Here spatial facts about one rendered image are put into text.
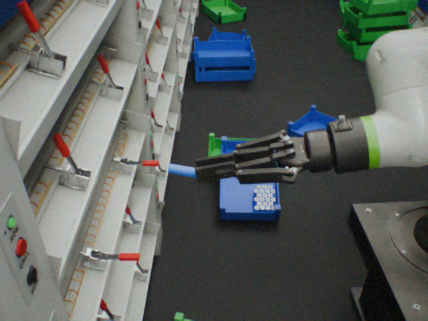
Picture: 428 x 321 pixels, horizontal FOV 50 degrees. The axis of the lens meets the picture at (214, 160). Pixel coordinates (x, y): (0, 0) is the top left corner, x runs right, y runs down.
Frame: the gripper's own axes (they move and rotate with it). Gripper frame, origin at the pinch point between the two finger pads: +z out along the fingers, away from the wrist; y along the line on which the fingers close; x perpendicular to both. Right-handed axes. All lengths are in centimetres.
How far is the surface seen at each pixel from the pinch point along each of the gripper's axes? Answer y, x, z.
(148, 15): -57, -11, 17
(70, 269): 16.3, 3.5, 25.1
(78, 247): 11.6, 3.6, 25.0
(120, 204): -3.4, 8.2, 21.8
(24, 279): 35.9, -17.7, 15.3
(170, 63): -100, 23, 24
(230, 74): -148, 57, 6
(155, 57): -72, 8, 22
